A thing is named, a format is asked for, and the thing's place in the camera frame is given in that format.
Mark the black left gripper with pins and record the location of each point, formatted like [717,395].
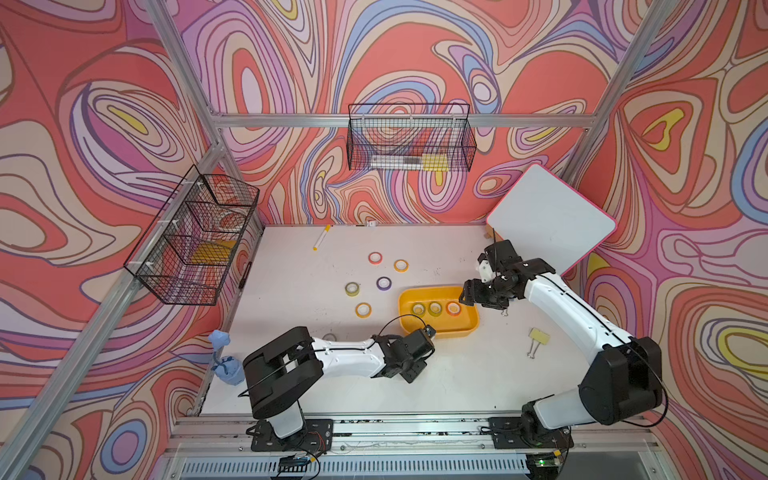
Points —
[420,366]

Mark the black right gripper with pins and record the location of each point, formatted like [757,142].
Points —
[472,289]

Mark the small yellow-green tape roll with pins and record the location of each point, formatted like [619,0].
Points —
[418,309]

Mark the yellow plastic storage box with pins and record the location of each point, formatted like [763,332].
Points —
[446,326]

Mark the red tape roll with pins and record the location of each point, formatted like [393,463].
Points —
[453,308]
[375,258]

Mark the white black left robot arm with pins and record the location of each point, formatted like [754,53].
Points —
[278,374]

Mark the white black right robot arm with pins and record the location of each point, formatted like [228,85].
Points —
[624,378]

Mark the yellow-orange tape roll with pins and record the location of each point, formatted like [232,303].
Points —
[363,310]

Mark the purple tape roll far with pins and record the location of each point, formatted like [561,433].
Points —
[384,283]

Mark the yellow-green tape roll table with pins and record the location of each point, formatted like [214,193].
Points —
[352,289]

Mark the orange tape roll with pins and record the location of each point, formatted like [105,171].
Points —
[401,265]

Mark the white board pink edge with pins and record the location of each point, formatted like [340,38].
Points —
[543,217]

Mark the yellow binder clip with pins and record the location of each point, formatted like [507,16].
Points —
[538,338]

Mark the items in back basket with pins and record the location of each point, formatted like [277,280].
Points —
[423,162]

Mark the yellow white marker pen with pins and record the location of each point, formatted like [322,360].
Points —
[319,241]

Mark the green circuit board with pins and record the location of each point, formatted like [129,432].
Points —
[296,464]

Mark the blue cloth bag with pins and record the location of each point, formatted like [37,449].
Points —
[227,368]

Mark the yellow block in left basket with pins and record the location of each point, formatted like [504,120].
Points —
[214,253]

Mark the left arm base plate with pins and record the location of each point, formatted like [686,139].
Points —
[316,436]

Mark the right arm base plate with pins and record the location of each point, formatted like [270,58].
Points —
[521,432]

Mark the black wire basket back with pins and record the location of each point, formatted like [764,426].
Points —
[400,128]

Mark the black wire basket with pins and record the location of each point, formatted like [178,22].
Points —
[400,128]
[202,207]

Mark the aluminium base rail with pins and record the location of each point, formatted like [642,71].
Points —
[411,446]

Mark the black wire basket left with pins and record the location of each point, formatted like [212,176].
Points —
[202,207]

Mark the aluminium frame post right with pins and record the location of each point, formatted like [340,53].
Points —
[647,31]

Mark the aluminium frame post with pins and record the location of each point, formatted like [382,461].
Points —
[647,31]
[218,154]

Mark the aluminium frame post left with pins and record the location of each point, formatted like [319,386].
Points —
[218,154]

